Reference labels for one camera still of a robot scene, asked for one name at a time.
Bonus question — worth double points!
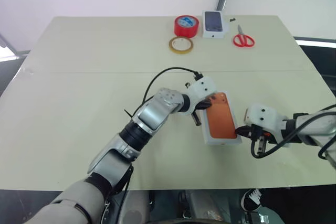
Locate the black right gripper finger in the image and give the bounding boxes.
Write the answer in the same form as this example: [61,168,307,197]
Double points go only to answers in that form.
[256,136,267,155]
[234,125,253,138]

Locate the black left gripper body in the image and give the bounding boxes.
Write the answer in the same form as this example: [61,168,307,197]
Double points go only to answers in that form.
[193,99,212,114]

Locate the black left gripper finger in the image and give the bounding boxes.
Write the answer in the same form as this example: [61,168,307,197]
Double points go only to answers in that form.
[191,112,202,127]
[203,96,215,109]

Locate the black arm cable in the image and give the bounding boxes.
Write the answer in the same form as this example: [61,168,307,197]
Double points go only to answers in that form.
[124,67,203,120]
[250,104,336,170]

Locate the orange smartphone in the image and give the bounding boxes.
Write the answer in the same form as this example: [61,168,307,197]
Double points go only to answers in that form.
[205,92,237,140]

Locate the black and white sneaker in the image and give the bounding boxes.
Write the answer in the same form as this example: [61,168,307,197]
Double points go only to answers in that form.
[240,188,266,212]

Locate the black trouser leg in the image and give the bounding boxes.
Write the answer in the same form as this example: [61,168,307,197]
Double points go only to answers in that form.
[262,186,336,224]

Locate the red handled scissors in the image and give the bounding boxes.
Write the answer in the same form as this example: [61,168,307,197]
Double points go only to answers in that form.
[233,24,256,48]

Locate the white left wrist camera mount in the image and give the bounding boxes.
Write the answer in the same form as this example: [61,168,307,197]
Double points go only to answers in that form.
[185,76,218,116]

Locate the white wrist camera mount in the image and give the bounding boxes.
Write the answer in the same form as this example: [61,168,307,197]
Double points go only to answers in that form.
[243,103,291,148]
[185,76,218,116]

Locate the yellow clear tape roll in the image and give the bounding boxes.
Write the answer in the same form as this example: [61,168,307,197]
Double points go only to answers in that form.
[168,36,195,55]

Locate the red tape roll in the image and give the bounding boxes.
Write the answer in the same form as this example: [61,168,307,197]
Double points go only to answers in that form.
[173,15,200,38]

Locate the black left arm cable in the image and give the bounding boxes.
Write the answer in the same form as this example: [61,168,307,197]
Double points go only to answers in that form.
[124,67,203,120]

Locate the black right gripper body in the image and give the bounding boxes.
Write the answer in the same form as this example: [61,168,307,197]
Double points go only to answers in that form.
[247,123,271,142]

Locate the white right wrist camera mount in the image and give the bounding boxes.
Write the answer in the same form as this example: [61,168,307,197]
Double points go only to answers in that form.
[243,103,291,148]

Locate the white box with phone print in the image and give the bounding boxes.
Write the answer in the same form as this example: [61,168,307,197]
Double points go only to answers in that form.
[202,10,229,39]

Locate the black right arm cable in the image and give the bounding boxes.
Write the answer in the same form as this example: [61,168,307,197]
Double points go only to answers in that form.
[250,104,336,170]

